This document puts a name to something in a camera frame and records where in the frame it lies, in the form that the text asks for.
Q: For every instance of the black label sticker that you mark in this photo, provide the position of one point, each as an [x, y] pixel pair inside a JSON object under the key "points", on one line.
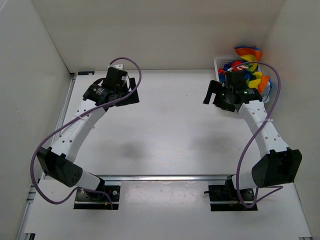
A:
{"points": [[86, 73]]}

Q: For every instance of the left aluminium rail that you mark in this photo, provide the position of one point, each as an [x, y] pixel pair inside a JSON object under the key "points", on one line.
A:
{"points": [[21, 235]]}

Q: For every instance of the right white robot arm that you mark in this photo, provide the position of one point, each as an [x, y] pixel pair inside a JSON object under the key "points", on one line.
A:
{"points": [[279, 163]]}

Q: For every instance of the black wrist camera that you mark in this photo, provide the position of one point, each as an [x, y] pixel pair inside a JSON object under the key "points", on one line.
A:
{"points": [[235, 80], [115, 75]]}

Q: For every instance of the rainbow striped shorts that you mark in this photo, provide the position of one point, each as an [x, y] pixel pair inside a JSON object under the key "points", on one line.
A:
{"points": [[265, 86]]}

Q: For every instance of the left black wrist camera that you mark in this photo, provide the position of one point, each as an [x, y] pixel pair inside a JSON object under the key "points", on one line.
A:
{"points": [[115, 75]]}

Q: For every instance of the aluminium rail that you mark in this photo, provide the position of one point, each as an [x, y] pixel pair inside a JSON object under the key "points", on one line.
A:
{"points": [[167, 177], [21, 235]]}

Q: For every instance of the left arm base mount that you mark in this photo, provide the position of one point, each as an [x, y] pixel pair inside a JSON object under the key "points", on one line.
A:
{"points": [[97, 201]]}

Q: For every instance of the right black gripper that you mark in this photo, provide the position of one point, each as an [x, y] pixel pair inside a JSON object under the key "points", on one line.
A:
{"points": [[217, 87]]}

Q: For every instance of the front aluminium rail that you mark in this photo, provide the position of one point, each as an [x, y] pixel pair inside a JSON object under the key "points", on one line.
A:
{"points": [[167, 177]]}

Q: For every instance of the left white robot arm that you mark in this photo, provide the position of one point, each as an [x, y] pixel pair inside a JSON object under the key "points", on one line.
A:
{"points": [[58, 160]]}

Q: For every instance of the white plastic basket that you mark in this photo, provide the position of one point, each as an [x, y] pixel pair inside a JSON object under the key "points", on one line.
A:
{"points": [[251, 70]]}

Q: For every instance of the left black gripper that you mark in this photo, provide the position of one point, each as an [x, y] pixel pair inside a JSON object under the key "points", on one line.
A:
{"points": [[132, 99]]}

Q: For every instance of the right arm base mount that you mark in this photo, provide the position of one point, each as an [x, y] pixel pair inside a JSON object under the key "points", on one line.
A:
{"points": [[223, 200]]}

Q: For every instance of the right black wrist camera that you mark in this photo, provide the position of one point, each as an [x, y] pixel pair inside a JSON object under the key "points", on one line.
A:
{"points": [[235, 80]]}

